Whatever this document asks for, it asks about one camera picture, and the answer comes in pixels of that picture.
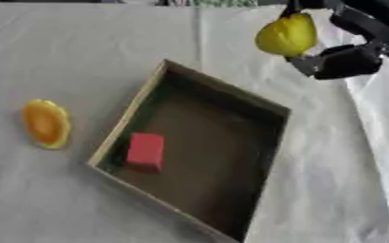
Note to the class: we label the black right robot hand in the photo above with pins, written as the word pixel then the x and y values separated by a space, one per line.
pixel 350 60

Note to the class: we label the yellow toy lemon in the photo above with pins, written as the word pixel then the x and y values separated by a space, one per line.
pixel 286 36

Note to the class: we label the open cardboard box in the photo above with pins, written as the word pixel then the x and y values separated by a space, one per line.
pixel 203 148

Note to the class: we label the red rectangular block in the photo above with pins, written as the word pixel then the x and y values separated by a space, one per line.
pixel 146 152

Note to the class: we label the orange toy fruit slice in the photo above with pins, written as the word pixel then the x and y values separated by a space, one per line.
pixel 46 123

